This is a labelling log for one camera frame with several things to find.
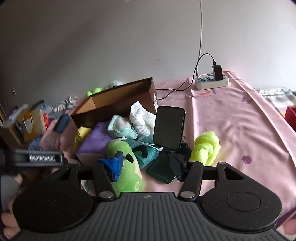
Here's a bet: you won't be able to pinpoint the blue glasses case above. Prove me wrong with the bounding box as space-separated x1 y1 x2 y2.
55 115 70 134

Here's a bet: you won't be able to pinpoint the dark green phone stand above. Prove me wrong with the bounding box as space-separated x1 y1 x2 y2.
146 150 178 184

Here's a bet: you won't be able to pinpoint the brown cardboard carton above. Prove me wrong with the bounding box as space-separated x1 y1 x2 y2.
0 125 27 149

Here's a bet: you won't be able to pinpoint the black tablet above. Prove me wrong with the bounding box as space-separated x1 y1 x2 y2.
153 106 186 151

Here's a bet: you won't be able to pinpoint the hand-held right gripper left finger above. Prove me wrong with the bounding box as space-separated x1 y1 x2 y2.
46 151 125 202

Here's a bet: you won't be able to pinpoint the dark green object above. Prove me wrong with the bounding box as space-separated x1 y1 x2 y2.
30 100 45 110

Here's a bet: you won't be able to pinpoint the red gift box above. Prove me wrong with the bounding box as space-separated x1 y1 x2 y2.
284 106 296 131

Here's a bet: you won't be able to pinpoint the black charger cable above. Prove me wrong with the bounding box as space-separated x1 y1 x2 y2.
157 53 218 100

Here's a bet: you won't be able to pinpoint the pink floral bedsheet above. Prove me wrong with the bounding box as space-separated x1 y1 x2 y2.
62 71 296 232

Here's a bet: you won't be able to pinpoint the pink teddy bear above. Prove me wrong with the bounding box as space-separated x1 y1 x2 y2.
38 120 78 160

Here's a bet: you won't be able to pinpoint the green plush toy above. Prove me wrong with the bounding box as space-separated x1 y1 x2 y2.
106 139 144 193

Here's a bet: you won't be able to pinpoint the brown cardboard box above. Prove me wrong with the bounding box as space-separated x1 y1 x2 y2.
70 77 159 131

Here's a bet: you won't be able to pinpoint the purple cloth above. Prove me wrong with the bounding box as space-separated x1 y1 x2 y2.
76 122 114 164

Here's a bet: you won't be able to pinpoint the black charger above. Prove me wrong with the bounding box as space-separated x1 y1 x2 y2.
212 62 223 81

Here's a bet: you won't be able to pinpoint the white power strip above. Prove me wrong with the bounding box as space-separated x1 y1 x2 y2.
194 75 230 90

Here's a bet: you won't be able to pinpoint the blue patterned cloth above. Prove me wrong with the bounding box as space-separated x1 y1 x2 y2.
28 137 43 151

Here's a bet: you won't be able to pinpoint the lime green long plush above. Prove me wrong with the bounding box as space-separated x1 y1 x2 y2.
86 87 104 98

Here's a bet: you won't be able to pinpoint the person's left hand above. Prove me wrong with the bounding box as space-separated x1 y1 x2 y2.
0 210 23 240

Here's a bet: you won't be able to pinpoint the mint green cloth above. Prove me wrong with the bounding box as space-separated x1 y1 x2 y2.
108 115 137 140

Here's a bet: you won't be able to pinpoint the white wall cable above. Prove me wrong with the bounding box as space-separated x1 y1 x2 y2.
197 0 204 78

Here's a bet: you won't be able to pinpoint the yellow paper bag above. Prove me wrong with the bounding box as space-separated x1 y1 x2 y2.
21 109 46 142

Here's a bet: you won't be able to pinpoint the neon yellow knotted cloth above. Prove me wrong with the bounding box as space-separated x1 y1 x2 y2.
190 131 221 166

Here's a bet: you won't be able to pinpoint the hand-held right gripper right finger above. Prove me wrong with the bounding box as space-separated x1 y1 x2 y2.
169 153 245 202

